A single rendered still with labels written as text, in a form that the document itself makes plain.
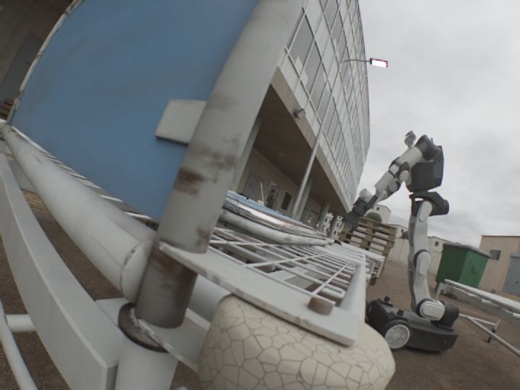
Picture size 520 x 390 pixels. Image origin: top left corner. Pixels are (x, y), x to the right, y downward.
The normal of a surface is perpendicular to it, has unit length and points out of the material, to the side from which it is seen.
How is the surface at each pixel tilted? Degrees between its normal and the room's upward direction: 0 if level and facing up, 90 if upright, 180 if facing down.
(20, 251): 90
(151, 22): 90
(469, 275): 94
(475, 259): 94
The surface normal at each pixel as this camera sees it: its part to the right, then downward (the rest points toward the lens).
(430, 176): -0.21, 0.06
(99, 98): -0.40, -0.20
